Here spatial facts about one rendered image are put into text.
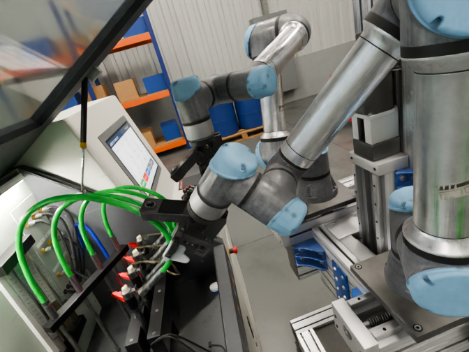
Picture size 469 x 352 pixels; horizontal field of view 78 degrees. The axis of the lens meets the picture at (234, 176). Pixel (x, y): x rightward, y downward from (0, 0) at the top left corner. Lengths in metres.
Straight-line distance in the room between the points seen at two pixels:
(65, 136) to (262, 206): 0.76
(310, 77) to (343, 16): 1.56
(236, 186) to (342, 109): 0.23
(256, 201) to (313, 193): 0.61
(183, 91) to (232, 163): 0.31
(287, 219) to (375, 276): 0.37
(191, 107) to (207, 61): 6.48
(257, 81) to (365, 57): 0.27
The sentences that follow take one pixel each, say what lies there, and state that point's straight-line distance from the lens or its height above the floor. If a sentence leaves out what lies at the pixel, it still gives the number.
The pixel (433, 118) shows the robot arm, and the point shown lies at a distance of 0.45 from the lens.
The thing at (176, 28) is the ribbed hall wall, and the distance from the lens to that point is 7.22.
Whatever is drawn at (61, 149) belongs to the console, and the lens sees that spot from 1.12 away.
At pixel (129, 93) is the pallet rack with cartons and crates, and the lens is 6.01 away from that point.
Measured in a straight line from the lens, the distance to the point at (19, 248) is 0.86.
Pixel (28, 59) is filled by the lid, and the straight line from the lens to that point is 0.67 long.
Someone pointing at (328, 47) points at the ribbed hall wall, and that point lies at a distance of 8.20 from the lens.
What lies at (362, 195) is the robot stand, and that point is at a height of 1.10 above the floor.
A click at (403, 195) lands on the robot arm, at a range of 0.68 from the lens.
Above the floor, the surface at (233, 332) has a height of 0.95.
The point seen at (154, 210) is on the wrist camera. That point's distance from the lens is 0.63.
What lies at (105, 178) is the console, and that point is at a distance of 1.11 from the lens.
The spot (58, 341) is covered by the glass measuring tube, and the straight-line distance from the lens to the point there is 1.08.
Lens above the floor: 1.62
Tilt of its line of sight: 23 degrees down
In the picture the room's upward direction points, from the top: 16 degrees counter-clockwise
